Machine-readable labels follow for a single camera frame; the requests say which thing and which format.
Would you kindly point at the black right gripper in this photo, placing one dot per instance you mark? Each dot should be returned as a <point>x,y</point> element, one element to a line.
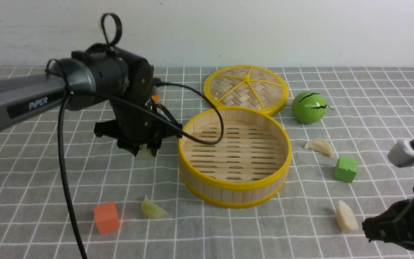
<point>395,225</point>

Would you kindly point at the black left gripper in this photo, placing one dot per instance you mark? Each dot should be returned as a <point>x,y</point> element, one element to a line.
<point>132,128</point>

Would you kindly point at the pale green dumpling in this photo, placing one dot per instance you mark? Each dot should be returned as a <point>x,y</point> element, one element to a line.
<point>144,152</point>
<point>151,210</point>

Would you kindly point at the white dumpling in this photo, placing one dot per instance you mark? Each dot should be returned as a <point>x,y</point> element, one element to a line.
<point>345,217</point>
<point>321,146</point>

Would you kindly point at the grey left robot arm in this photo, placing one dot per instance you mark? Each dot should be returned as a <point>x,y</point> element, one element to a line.
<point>100,70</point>

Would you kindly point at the bamboo steamer tray yellow rim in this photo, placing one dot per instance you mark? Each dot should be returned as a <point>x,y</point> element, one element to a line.
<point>247,167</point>

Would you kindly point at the woven bamboo steamer lid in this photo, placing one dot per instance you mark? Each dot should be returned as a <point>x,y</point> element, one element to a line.
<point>247,86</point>

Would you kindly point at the grey checkered tablecloth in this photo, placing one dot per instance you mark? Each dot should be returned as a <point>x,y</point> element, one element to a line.
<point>373,107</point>

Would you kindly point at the green foam cube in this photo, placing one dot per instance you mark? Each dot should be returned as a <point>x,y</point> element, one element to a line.
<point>346,169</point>

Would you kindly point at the orange foam cube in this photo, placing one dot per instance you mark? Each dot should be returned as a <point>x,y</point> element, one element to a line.
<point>106,218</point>

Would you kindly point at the green toy melon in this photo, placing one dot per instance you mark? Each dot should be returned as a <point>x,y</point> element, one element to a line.
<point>309,107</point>

